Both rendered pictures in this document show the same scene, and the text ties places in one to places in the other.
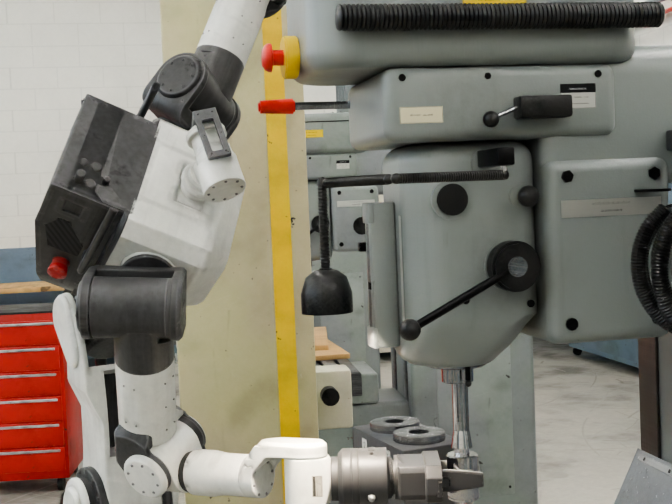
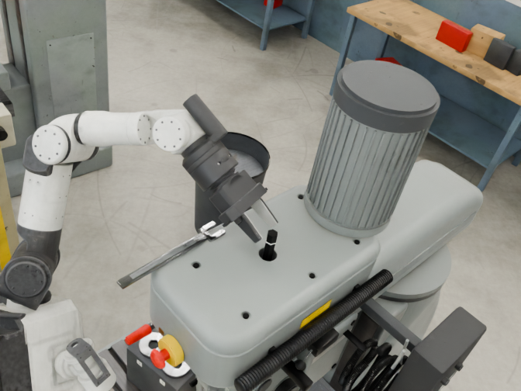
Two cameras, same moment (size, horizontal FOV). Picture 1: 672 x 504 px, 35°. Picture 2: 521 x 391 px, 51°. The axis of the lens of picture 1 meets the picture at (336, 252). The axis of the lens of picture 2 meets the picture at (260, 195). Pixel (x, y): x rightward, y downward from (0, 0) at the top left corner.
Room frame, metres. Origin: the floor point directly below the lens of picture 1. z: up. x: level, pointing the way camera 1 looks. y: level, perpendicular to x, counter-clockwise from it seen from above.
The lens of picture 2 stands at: (0.99, 0.34, 2.70)
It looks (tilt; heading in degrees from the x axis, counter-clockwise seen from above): 41 degrees down; 321
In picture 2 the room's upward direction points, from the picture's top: 12 degrees clockwise
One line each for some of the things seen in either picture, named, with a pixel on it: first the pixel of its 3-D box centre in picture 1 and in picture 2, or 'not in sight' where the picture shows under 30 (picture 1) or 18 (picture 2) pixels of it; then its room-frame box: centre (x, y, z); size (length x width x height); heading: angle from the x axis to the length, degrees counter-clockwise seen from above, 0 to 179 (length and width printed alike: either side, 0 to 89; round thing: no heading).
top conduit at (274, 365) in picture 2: (502, 16); (320, 323); (1.43, -0.23, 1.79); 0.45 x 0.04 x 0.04; 101
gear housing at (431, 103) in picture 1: (475, 109); not in sight; (1.57, -0.21, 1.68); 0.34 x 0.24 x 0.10; 101
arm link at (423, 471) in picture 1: (399, 478); not in sight; (1.56, -0.08, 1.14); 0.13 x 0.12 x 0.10; 178
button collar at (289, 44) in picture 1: (289, 57); (170, 350); (1.52, 0.05, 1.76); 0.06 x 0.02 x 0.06; 11
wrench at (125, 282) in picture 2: not in sight; (172, 254); (1.63, 0.00, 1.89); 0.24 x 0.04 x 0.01; 104
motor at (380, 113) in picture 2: not in sight; (366, 150); (1.61, -0.42, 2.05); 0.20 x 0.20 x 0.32
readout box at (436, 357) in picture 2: not in sight; (437, 364); (1.29, -0.53, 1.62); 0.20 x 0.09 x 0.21; 101
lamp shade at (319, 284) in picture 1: (326, 290); not in sight; (1.47, 0.02, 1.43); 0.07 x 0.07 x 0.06
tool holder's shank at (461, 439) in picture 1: (460, 416); not in sight; (1.56, -0.17, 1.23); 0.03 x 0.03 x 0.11
